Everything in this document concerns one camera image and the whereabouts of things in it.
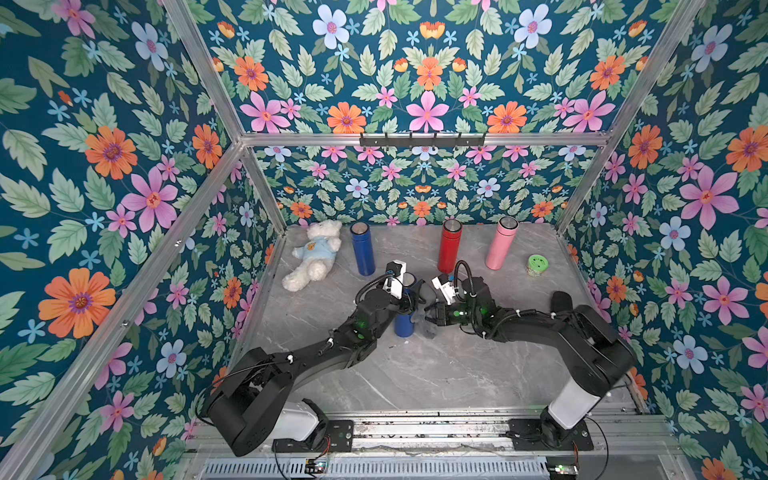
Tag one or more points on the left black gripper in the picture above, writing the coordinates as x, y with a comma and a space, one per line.
408, 304

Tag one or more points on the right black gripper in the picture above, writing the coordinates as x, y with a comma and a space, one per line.
437, 309

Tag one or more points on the blue thermos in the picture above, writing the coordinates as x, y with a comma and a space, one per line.
363, 248
403, 325

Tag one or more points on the red thermos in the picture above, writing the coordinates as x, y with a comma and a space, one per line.
449, 245

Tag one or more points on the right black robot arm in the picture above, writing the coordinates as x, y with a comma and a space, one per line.
594, 354

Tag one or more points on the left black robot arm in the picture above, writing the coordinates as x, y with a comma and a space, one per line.
248, 406

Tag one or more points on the pink thermos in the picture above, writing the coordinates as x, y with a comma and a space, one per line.
505, 233

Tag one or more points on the white teddy bear toy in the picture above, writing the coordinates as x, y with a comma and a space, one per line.
317, 256

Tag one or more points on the green round lid container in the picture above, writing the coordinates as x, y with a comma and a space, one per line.
537, 265

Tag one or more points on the black oval case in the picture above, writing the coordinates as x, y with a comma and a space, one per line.
561, 303

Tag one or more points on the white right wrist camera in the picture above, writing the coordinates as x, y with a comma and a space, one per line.
444, 285

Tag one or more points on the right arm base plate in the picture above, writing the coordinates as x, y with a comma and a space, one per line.
522, 435

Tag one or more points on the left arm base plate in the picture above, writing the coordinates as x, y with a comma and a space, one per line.
339, 435

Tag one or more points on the black hook rail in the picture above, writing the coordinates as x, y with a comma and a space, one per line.
421, 140

